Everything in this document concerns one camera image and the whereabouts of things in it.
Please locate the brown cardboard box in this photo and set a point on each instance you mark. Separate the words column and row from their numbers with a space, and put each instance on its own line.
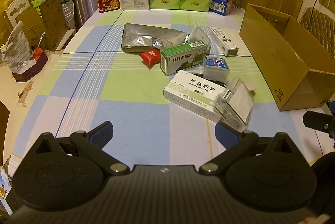
column 277, row 66

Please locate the chair with quilted cover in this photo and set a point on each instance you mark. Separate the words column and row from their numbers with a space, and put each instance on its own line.
column 318, row 25

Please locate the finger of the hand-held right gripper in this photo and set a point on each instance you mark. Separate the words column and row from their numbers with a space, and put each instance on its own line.
column 316, row 120

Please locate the white plastic bag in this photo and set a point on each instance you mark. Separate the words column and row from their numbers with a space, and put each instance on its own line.
column 14, row 51

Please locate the silver foil pouch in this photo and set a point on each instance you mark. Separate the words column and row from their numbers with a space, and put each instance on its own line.
column 146, row 36

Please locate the small white round lid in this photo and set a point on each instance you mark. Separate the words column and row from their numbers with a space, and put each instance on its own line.
column 252, row 87

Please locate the long white tube box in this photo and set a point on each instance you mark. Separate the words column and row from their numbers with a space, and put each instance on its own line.
column 222, row 39

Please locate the dark red tray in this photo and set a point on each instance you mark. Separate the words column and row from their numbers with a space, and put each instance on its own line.
column 28, row 70

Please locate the large open cardboard carton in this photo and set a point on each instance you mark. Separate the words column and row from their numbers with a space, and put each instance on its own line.
column 52, row 25

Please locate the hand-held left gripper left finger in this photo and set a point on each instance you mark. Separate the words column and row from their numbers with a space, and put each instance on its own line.
column 100, row 135

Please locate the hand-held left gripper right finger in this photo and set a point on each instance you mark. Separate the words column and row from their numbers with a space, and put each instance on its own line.
column 225, row 133

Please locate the blue and white floss container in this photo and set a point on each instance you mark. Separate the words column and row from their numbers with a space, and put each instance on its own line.
column 216, row 68

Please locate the white carved chair back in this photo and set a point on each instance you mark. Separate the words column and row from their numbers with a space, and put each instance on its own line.
column 18, row 8

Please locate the green medicine box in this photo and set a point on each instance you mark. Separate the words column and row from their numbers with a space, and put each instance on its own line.
column 180, row 59

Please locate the white square case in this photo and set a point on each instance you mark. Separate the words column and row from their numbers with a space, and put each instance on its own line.
column 197, row 34

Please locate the white medicine box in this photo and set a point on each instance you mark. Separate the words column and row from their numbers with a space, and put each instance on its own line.
column 191, row 93

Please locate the desktop with checked cloth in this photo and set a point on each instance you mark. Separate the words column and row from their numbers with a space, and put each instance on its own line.
column 117, row 98

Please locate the small red packet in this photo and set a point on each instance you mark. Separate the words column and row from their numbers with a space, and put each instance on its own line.
column 149, row 56

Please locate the clear plastic case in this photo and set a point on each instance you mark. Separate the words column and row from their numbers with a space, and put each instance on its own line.
column 238, row 103

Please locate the metal bucket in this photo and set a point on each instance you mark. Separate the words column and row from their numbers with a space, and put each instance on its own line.
column 69, row 9

